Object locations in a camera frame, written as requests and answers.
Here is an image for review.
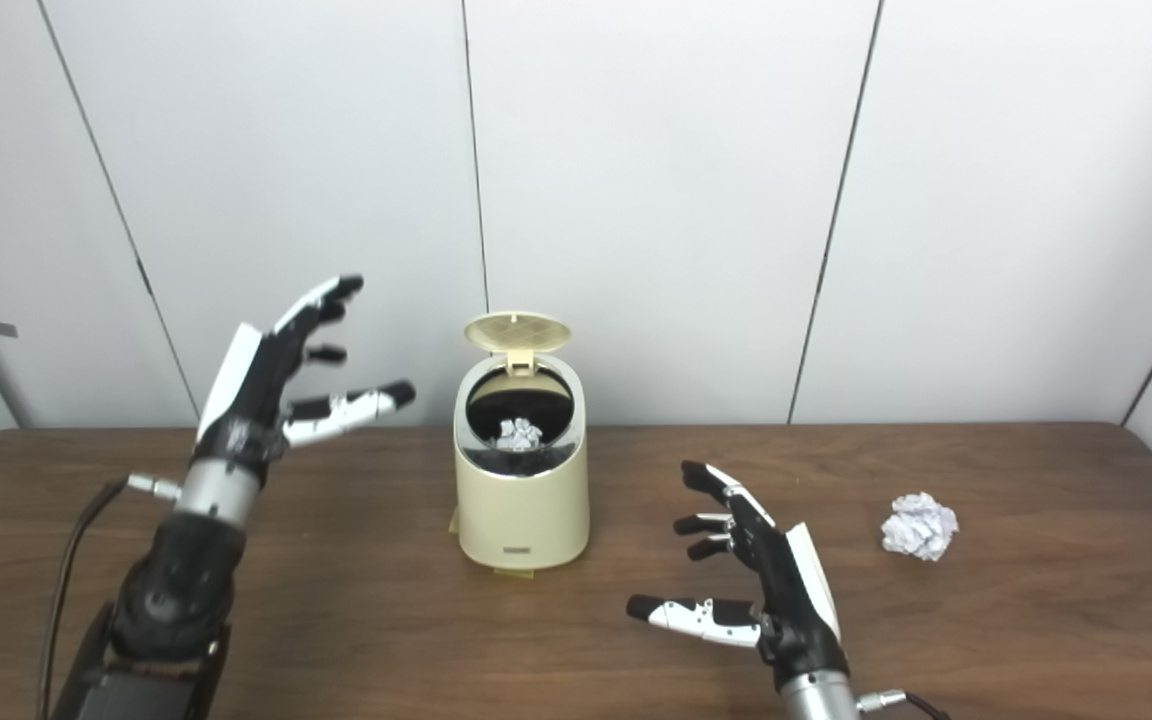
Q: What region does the cream-colored bin body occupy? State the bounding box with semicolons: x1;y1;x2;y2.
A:
453;352;592;573

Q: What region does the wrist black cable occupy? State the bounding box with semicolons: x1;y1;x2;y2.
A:
856;688;952;720
36;473;182;720

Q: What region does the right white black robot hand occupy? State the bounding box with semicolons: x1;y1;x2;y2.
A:
626;460;852;691

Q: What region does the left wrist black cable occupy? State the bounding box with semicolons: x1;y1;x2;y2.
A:
36;473;182;720

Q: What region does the cream round bin lid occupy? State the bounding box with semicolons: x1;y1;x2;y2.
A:
463;311;573;377

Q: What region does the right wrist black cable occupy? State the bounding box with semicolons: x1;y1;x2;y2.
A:
856;688;952;720

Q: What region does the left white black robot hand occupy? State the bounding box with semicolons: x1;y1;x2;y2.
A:
191;274;417;481

